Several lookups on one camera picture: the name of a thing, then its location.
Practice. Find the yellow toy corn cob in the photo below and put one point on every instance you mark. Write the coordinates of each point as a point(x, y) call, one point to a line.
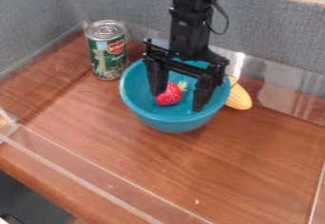
point(240, 98)

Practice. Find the red toy strawberry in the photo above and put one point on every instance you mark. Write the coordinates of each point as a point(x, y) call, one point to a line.
point(173, 95)

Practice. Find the clear acrylic barrier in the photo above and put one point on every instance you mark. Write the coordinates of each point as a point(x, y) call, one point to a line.
point(84, 150)

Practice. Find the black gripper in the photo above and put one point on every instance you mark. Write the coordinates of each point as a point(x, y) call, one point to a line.
point(206, 68)

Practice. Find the blue plastic bowl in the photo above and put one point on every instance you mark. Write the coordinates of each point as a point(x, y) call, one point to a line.
point(174, 118)

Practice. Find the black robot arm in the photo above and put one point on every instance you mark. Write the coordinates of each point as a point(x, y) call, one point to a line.
point(191, 18)

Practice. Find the green vegetable can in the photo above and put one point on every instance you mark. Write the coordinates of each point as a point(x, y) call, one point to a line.
point(107, 49)

